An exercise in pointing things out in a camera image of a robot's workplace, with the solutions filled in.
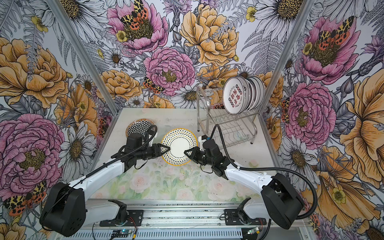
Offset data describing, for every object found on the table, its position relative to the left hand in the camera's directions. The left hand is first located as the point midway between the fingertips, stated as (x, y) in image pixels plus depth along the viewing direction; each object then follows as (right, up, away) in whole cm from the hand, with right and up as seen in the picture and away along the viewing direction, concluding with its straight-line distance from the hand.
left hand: (167, 153), depth 83 cm
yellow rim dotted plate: (+6, +7, +1) cm, 9 cm away
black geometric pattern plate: (-26, +15, +28) cm, 41 cm away
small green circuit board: (-20, -35, -11) cm, 42 cm away
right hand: (+9, -1, -3) cm, 10 cm away
